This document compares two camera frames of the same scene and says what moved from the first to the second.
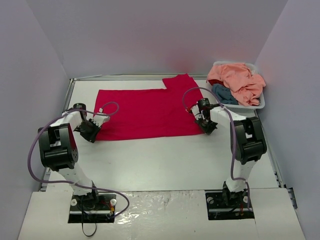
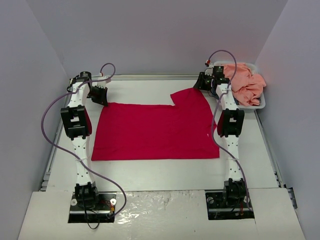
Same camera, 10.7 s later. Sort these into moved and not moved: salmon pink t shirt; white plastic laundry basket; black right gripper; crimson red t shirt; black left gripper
Moved: black right gripper; black left gripper; crimson red t shirt
Not moved: salmon pink t shirt; white plastic laundry basket
